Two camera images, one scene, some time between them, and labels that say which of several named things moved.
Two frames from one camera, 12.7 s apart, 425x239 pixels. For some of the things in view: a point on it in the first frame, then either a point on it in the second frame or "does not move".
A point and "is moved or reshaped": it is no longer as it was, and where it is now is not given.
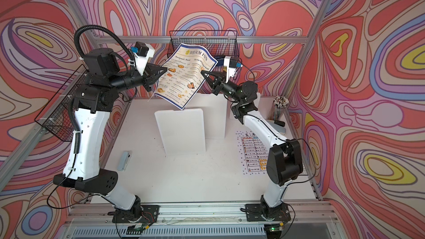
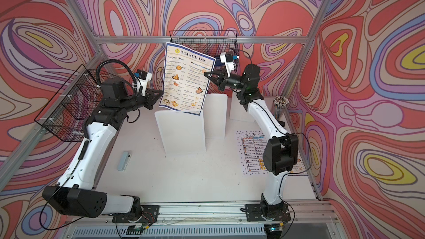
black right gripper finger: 219,75 does not move
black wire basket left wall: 56,117 does not move
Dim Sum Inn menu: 183,77 is moved or reshaped
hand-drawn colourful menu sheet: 253,154 does not move
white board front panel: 182,131 does not move
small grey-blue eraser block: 124,160 does not move
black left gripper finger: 159,71 → 156,94
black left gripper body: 146,77 → 146,100
